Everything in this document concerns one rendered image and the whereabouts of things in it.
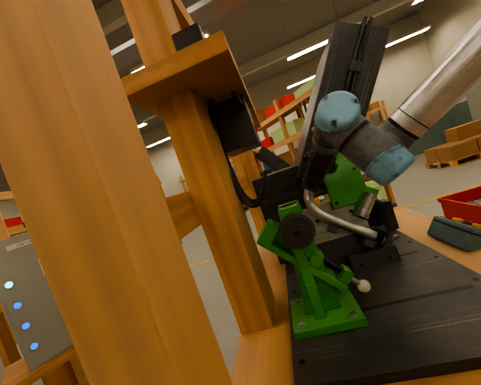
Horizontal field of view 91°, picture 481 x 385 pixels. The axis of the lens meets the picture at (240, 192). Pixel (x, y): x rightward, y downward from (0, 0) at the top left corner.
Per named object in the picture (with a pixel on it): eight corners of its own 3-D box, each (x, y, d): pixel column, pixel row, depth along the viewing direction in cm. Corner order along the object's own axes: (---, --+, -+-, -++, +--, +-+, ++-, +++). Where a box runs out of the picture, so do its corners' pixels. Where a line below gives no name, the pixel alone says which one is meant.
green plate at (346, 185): (364, 200, 81) (341, 145, 85) (371, 198, 73) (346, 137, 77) (330, 210, 83) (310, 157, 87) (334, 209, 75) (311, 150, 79)
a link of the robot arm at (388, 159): (421, 152, 46) (375, 118, 49) (418, 161, 37) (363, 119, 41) (388, 180, 50) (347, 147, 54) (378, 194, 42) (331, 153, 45)
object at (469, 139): (476, 151, 568) (468, 122, 564) (513, 148, 488) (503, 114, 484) (427, 168, 578) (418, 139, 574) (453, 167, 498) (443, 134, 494)
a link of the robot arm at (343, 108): (342, 137, 41) (306, 108, 43) (333, 158, 51) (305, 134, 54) (376, 105, 40) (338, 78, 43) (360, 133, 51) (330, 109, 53)
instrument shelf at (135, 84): (261, 127, 133) (259, 120, 133) (229, 49, 45) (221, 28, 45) (221, 142, 138) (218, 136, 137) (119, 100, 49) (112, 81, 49)
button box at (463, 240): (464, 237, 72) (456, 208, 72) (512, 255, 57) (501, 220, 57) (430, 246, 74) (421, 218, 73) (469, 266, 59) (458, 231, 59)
